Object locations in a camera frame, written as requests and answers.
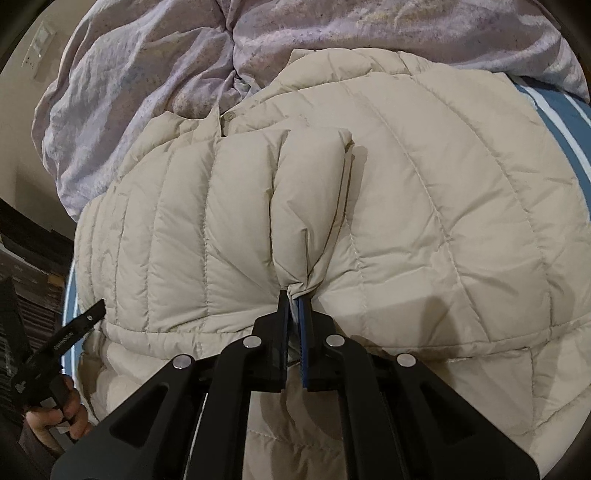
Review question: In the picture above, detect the beige quilted down jacket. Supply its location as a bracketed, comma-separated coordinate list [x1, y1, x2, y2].
[75, 49, 590, 475]

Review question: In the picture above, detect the person's left hand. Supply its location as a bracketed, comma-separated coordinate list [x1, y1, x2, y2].
[25, 375, 93, 454]

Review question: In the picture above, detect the lilac crumpled duvet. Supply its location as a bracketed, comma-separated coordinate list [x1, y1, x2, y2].
[31, 1, 589, 218]

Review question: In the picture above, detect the blue white striped bedsheet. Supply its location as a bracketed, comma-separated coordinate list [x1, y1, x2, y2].
[62, 75, 590, 377]

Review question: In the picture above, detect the white wall switch plate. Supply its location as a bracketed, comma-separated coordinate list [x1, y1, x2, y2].
[21, 22, 56, 80]

